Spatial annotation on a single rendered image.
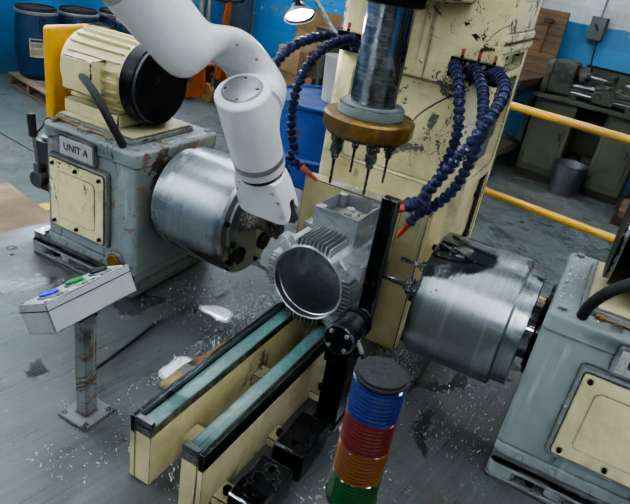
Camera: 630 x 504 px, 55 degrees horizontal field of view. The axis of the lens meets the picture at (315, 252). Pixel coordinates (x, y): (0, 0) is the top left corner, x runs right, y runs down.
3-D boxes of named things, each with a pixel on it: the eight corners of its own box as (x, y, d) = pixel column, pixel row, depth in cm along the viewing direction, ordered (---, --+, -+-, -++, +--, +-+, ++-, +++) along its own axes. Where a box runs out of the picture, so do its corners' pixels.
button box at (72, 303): (110, 292, 108) (100, 264, 106) (138, 290, 104) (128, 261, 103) (27, 335, 94) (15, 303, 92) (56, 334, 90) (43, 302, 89)
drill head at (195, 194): (173, 210, 163) (179, 120, 152) (288, 257, 150) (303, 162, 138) (103, 239, 143) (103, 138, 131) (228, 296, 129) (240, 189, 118)
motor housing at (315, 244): (309, 272, 144) (322, 198, 135) (380, 302, 136) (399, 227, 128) (261, 305, 127) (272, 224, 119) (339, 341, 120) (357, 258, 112)
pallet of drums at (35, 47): (123, 80, 648) (125, 6, 614) (166, 100, 603) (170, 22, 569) (8, 84, 564) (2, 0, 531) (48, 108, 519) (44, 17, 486)
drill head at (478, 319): (398, 302, 139) (424, 202, 127) (581, 376, 124) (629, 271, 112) (352, 352, 118) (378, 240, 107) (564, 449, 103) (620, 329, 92)
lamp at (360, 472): (346, 441, 74) (353, 413, 72) (390, 464, 72) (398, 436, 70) (323, 471, 70) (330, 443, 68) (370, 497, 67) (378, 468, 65)
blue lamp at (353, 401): (360, 384, 70) (367, 353, 68) (407, 407, 68) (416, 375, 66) (337, 412, 66) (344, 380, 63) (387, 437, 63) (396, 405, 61)
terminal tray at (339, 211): (335, 219, 135) (341, 190, 132) (377, 236, 131) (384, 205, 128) (308, 236, 125) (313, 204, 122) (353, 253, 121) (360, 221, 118)
